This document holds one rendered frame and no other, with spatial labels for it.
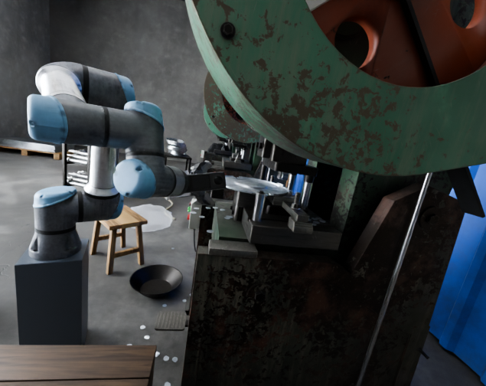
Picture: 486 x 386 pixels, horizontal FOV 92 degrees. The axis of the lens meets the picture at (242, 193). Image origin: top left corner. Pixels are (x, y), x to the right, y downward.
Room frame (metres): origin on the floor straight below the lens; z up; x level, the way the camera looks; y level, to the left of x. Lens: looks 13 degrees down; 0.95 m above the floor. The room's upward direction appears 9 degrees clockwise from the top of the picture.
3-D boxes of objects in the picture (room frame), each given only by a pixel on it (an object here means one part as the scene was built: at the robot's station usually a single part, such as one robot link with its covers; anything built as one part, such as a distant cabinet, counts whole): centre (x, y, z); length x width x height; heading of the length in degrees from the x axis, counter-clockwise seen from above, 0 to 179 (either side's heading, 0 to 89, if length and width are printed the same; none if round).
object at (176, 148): (3.76, 1.12, 0.40); 0.45 x 0.40 x 0.79; 22
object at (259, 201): (0.72, -0.06, 0.75); 0.03 x 0.03 x 0.10; 10
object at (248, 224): (0.91, -0.15, 0.68); 0.45 x 0.30 x 0.06; 10
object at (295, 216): (0.75, -0.18, 0.76); 0.17 x 0.06 x 0.10; 10
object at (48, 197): (0.78, 0.63, 0.62); 0.13 x 0.12 x 0.14; 132
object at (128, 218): (1.49, 0.80, 0.16); 0.34 x 0.24 x 0.34; 51
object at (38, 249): (0.77, 0.64, 0.50); 0.15 x 0.15 x 0.10
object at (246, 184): (0.89, -0.03, 0.78); 0.29 x 0.29 x 0.01
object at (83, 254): (0.77, 0.64, 0.23); 0.18 x 0.18 x 0.45; 28
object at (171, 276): (1.25, 0.42, 0.04); 0.30 x 0.30 x 0.07
